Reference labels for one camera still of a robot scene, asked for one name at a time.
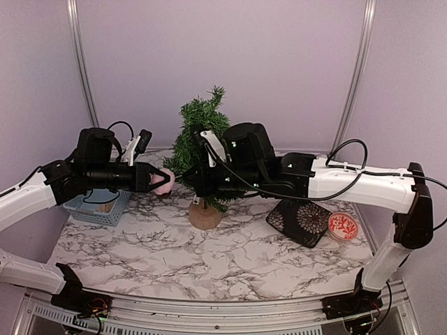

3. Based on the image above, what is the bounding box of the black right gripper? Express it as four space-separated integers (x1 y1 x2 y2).
183 157 265 197

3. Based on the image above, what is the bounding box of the pink pompom ornament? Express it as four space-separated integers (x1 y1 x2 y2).
150 167 175 195

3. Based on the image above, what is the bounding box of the clear string ornament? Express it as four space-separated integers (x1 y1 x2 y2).
192 195 200 205

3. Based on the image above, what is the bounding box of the small green christmas tree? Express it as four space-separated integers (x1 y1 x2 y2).
163 86 245 230

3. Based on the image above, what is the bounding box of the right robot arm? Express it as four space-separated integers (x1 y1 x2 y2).
182 122 434 313

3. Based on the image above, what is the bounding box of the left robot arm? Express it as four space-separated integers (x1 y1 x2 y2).
1 128 175 311

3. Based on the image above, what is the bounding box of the light blue plastic basket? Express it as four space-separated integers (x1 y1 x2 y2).
63 189 131 227

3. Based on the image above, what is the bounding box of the beige burlap bow ornament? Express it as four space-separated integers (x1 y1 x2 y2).
96 203 114 213

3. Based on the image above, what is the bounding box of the black floral rectangular plate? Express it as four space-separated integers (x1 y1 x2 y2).
265 200 332 248

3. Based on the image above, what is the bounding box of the red white patterned bowl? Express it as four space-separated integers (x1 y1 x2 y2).
328 212 359 241

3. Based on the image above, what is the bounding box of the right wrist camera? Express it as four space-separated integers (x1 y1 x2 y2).
192 129 227 168

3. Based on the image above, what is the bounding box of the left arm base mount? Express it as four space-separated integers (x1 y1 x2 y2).
51 290 112 318

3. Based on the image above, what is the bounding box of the aluminium front rail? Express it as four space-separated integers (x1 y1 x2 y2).
12 281 420 334

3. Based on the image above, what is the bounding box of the right aluminium frame post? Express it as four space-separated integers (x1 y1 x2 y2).
332 0 377 150

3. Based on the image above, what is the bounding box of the aluminium frame post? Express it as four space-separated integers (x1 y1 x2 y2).
66 0 100 128
332 0 377 150

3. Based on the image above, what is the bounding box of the left aluminium frame post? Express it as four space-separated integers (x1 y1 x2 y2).
66 0 100 128

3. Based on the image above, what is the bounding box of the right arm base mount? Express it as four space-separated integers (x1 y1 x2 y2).
322 292 383 320

